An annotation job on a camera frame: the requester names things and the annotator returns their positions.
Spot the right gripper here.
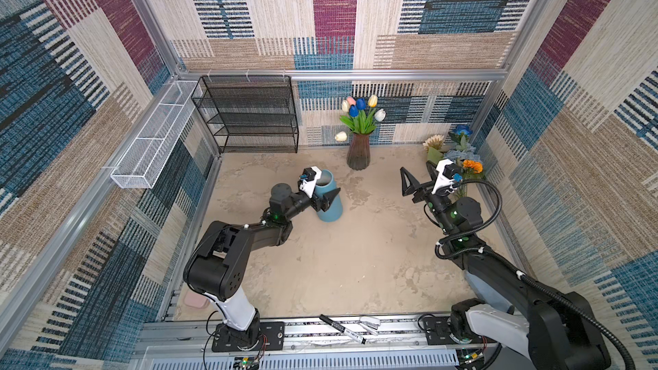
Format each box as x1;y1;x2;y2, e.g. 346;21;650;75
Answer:
400;159;454;234

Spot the teal cylindrical vase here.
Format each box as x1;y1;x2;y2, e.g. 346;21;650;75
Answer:
314;170;343;223

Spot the dark red glass vase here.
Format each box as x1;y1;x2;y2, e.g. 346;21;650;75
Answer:
347;134;370;171

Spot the blue tulip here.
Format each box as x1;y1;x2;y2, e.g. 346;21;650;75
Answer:
348;99;367;118

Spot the yellow tulip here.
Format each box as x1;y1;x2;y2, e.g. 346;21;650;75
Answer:
368;94;378;108

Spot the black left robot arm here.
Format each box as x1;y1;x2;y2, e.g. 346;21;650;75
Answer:
183;183;340;349

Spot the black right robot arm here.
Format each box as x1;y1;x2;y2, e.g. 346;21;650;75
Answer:
400;160;635;369

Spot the mixed blue orange bouquet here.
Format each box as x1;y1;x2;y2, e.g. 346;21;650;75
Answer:
423;124;486;180

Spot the black marker pen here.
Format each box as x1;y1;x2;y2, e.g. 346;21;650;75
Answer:
319;314;367;344

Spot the pink flat tray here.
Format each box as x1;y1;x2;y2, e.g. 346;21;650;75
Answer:
183;291;209;310

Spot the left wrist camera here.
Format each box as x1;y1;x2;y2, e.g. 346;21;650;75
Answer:
298;166;322;198

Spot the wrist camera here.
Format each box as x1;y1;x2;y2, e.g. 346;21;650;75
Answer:
432;159;463;195
298;166;322;198

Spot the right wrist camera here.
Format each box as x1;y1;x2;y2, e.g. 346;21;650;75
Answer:
432;159;463;195

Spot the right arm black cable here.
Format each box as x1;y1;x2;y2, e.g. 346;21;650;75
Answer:
434;178;624;370

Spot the black wire shelf rack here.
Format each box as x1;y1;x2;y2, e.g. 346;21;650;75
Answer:
192;75;299;153

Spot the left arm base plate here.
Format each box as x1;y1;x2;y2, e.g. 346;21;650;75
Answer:
211;321;284;353

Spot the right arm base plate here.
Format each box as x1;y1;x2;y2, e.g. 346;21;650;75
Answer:
416;314;498;348

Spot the white wire mesh basket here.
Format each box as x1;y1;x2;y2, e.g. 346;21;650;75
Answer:
111;81;196;189

